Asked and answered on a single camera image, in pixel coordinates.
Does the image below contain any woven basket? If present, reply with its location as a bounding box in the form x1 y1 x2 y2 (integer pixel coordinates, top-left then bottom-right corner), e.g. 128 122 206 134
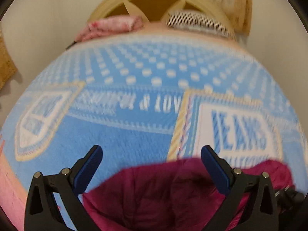
0 32 17 90

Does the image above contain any pink floral folded blanket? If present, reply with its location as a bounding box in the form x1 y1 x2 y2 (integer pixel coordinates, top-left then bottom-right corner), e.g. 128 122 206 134
74 15 144 43

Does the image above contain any blue jeans print bedspread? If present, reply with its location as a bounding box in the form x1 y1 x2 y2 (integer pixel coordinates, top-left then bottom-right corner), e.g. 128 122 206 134
1 33 307 230

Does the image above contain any magenta puffer jacket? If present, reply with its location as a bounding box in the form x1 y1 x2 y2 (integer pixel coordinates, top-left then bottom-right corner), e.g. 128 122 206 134
82 157 293 230

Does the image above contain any striped pillow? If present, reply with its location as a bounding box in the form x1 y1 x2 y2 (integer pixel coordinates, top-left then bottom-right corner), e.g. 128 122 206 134
166 10 235 40

